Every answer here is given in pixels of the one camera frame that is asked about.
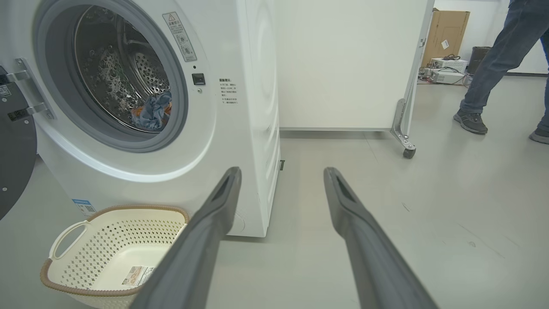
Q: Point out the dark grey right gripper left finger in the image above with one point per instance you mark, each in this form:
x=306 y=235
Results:
x=193 y=257

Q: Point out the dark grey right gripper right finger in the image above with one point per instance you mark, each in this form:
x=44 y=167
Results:
x=377 y=266

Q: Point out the blue garment with orange print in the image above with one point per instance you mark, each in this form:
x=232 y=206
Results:
x=138 y=113
x=156 y=109

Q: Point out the black round glass washer door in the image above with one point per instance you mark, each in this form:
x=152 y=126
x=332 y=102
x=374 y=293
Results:
x=15 y=150

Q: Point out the white front-load washing machine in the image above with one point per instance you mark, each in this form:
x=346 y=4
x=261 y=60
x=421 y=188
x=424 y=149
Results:
x=240 y=141

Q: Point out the stainless steel washer drum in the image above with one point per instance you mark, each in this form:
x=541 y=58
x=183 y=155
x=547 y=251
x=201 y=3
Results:
x=111 y=64

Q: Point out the silver metal door hinge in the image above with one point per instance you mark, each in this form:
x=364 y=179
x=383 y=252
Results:
x=34 y=90

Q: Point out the paper label inside basket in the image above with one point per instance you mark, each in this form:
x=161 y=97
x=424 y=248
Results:
x=137 y=276

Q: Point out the cream perforated laundry basket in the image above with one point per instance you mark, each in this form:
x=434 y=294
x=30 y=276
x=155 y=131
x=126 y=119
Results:
x=107 y=240

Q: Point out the black caster wheel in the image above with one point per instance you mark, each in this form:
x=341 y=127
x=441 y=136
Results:
x=409 y=153

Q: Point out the blue energy label sticker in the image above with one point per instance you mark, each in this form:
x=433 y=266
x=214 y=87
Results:
x=84 y=207

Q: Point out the white electronic device box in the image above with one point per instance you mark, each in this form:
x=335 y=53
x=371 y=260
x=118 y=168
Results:
x=446 y=77
x=450 y=64

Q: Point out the white partition panel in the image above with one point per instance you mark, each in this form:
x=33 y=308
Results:
x=343 y=64

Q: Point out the grey warning label sticker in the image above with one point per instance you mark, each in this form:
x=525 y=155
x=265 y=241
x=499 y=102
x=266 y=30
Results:
x=180 y=36

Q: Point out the black waste bin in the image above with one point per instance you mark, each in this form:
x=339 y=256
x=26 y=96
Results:
x=478 y=58

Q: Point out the brown cardboard box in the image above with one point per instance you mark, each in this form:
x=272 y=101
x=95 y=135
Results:
x=446 y=34

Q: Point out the person in blue jeans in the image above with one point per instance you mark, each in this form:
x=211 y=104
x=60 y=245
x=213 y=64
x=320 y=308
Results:
x=502 y=51

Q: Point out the silver partition leg bracket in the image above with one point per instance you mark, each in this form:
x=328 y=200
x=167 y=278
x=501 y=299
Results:
x=402 y=124

